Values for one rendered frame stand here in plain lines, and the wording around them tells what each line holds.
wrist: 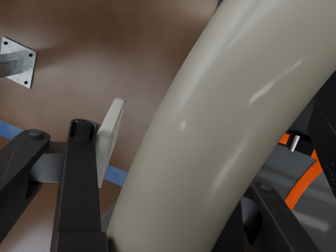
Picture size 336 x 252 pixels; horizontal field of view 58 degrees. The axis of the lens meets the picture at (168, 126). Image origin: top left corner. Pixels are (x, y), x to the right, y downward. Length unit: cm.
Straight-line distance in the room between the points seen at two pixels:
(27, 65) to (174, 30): 78
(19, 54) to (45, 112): 31
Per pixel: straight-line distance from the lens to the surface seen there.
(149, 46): 136
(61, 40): 157
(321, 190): 146
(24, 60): 171
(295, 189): 144
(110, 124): 16
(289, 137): 133
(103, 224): 91
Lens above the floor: 127
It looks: 65 degrees down
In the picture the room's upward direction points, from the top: 137 degrees counter-clockwise
